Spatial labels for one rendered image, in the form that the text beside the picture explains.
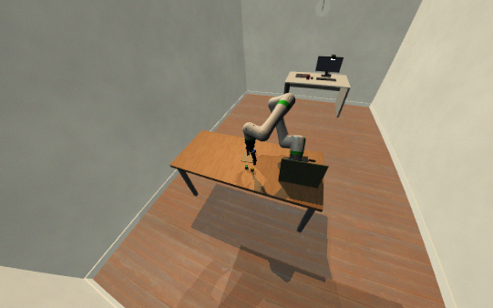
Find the light tan flat mat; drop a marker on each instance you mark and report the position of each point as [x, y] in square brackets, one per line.
[247, 158]

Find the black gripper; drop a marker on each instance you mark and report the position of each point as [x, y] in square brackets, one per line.
[249, 150]

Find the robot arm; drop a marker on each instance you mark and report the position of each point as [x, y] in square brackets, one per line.
[278, 106]

